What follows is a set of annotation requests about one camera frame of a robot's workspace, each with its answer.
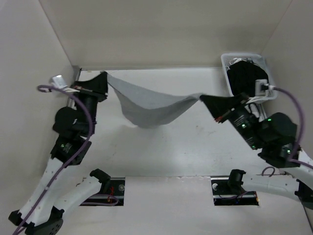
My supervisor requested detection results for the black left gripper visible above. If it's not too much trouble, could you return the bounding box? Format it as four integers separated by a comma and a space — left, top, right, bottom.
70, 71, 110, 135

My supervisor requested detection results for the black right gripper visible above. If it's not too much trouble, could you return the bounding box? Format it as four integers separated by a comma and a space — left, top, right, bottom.
200, 91, 265, 149

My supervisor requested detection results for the grey tank top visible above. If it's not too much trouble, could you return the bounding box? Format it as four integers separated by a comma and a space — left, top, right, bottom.
107, 74, 201, 128

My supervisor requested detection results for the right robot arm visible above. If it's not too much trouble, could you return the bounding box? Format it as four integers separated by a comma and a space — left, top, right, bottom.
200, 94, 313, 209

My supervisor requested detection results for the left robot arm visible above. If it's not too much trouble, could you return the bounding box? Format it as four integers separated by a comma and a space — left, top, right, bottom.
8, 71, 111, 235

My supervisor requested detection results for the black tank top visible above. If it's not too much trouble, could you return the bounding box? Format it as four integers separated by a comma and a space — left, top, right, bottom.
227, 61, 268, 97

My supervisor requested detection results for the white tank top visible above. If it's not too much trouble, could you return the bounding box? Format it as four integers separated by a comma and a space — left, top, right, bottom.
229, 57, 245, 66

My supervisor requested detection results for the white plastic basket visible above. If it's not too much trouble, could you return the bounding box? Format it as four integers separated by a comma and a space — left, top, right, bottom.
221, 52, 278, 103

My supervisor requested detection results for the left aluminium table rail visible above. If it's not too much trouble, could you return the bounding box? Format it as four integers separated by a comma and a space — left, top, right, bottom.
47, 65, 82, 177

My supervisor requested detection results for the aluminium table rail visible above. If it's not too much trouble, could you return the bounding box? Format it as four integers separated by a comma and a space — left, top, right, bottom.
257, 103, 268, 120
47, 65, 82, 177

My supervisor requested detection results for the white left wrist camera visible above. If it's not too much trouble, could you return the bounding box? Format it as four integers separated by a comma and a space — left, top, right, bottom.
50, 75, 68, 90

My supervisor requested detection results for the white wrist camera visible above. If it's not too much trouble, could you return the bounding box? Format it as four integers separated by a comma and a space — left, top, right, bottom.
50, 75, 68, 90
255, 79, 274, 97

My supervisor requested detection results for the right aluminium table rail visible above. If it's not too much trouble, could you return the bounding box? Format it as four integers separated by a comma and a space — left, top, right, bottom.
257, 103, 268, 120

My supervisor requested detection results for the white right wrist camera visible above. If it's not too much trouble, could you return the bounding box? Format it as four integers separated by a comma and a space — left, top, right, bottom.
255, 79, 274, 97

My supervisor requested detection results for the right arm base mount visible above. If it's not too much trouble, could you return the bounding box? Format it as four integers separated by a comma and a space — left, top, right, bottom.
211, 177, 259, 206

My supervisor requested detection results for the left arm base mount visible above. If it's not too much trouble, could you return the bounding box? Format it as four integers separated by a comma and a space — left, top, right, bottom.
81, 178, 126, 207

